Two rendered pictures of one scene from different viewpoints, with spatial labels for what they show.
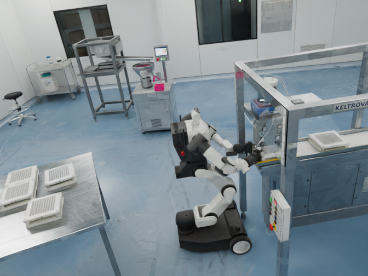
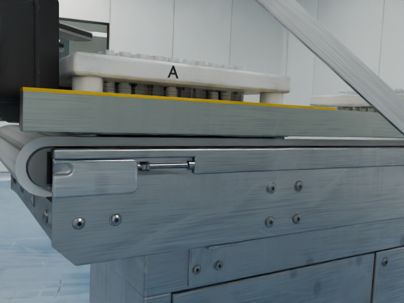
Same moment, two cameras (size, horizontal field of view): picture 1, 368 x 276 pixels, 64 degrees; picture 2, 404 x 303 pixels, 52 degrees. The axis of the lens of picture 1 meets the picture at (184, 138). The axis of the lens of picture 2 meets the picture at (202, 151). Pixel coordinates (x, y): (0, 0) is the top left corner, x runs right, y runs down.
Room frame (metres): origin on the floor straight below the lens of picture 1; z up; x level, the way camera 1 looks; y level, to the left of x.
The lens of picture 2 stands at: (1.67, -0.55, 0.87)
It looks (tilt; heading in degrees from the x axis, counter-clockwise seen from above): 5 degrees down; 332
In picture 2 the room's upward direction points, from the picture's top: 2 degrees clockwise
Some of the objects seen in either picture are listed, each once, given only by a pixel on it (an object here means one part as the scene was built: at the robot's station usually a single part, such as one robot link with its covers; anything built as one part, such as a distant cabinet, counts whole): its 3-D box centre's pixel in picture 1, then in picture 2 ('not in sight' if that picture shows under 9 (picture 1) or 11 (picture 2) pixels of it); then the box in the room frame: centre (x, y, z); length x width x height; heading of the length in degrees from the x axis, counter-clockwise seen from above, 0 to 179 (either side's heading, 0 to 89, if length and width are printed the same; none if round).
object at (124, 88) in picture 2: not in sight; (124, 90); (2.08, -0.68, 0.89); 0.01 x 0.01 x 0.07
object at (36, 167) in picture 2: not in sight; (24, 152); (2.15, -0.60, 0.82); 0.27 x 0.03 x 0.03; 3
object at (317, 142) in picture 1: (328, 139); (403, 103); (2.18, -1.26, 0.91); 0.25 x 0.24 x 0.02; 2
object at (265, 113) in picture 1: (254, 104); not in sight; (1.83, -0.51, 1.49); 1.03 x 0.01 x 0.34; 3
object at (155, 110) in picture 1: (156, 107); not in sight; (4.80, 0.40, 0.38); 0.63 x 0.57 x 0.76; 82
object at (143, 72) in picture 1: (148, 75); not in sight; (4.86, 0.44, 0.95); 0.49 x 0.36 x 0.37; 82
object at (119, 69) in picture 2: (270, 148); (149, 81); (2.16, -0.74, 0.91); 0.25 x 0.24 x 0.02; 3
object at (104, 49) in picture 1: (118, 81); not in sight; (5.43, 1.09, 0.75); 1.43 x 1.06 x 1.50; 82
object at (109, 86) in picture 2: not in sight; (107, 89); (2.08, -0.66, 0.89); 0.01 x 0.01 x 0.07
